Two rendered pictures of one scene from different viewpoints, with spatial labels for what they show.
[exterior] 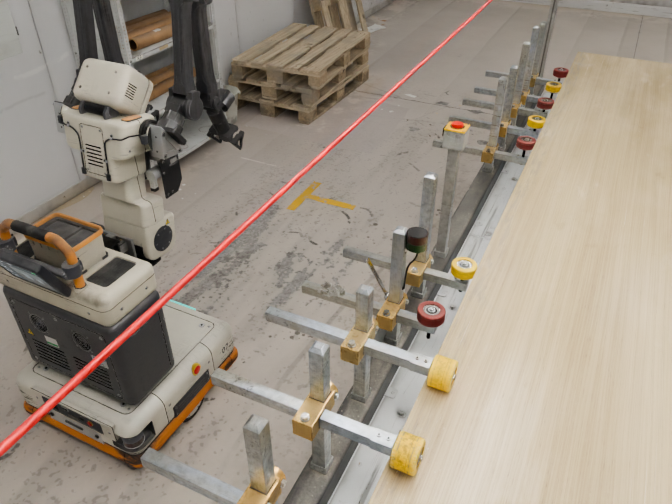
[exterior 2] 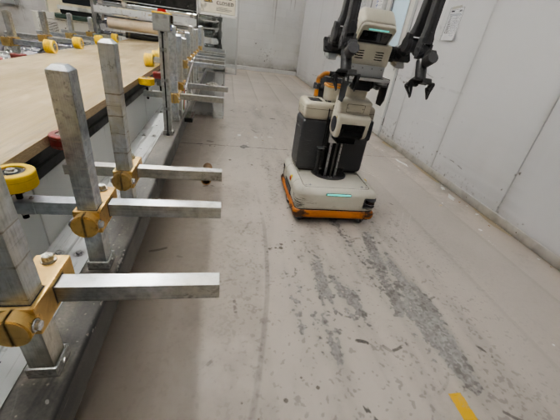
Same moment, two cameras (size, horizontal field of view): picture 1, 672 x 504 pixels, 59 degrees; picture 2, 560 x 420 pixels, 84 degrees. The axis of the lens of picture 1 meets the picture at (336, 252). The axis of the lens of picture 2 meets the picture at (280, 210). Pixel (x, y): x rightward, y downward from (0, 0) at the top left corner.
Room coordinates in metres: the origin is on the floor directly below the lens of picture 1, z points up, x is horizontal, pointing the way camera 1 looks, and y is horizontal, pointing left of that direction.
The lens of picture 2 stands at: (3.36, -0.85, 1.21)
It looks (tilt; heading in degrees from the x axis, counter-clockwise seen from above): 30 degrees down; 142
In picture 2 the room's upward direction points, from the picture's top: 8 degrees clockwise
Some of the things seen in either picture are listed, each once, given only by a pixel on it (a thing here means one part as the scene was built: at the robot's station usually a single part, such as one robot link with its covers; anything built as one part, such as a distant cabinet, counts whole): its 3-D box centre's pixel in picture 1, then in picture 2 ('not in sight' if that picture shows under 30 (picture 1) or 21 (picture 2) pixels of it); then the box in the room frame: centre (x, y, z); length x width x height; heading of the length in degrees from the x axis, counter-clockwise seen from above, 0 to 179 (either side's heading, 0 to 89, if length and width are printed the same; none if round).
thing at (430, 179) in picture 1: (424, 238); (173, 76); (1.58, -0.29, 0.93); 0.04 x 0.04 x 0.48; 64
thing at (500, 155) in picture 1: (478, 151); (147, 172); (2.46, -0.66, 0.81); 0.43 x 0.03 x 0.04; 64
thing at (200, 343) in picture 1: (133, 366); (324, 186); (1.74, 0.86, 0.16); 0.67 x 0.64 x 0.25; 154
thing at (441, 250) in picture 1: (447, 203); (166, 86); (1.81, -0.40, 0.93); 0.05 x 0.05 x 0.45; 64
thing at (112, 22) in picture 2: not in sight; (160, 29); (-1.24, 0.45, 1.05); 1.43 x 0.12 x 0.12; 64
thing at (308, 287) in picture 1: (367, 306); (192, 86); (1.35, -0.09, 0.84); 0.43 x 0.03 x 0.04; 64
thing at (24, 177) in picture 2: (534, 128); (18, 193); (2.60, -0.94, 0.85); 0.08 x 0.08 x 0.11
